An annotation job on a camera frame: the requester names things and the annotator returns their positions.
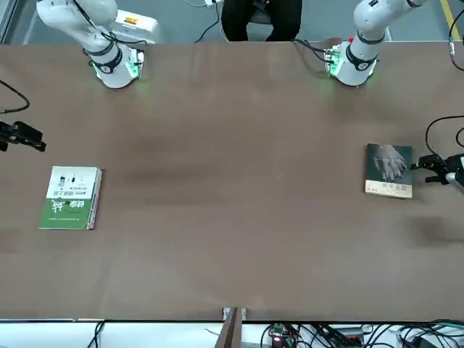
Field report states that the black base cable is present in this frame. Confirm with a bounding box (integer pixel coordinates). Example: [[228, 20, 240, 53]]
[[292, 38, 336, 74]]

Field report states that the person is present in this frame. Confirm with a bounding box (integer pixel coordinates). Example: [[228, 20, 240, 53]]
[[220, 0, 304, 43]]

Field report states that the dark book with hands cover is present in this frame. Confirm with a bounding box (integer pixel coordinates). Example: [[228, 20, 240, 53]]
[[364, 143, 414, 199]]

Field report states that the black power strip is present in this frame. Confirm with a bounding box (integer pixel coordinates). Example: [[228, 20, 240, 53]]
[[326, 326, 365, 344]]

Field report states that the green circuit board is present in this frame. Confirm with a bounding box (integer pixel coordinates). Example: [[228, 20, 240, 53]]
[[267, 321, 295, 348]]

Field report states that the green and white book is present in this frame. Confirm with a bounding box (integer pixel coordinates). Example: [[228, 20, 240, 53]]
[[38, 165, 104, 231]]

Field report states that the white box with orange label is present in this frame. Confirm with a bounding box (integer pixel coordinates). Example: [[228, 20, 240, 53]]
[[115, 9, 160, 45]]

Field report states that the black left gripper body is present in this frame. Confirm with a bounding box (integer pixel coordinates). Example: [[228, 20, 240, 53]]
[[436, 154, 458, 183]]

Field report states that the brown divider panel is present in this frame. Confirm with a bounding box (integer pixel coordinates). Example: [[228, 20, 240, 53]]
[[217, 307, 243, 348]]

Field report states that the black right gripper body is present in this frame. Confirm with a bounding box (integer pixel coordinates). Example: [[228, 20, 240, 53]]
[[0, 121, 17, 152]]

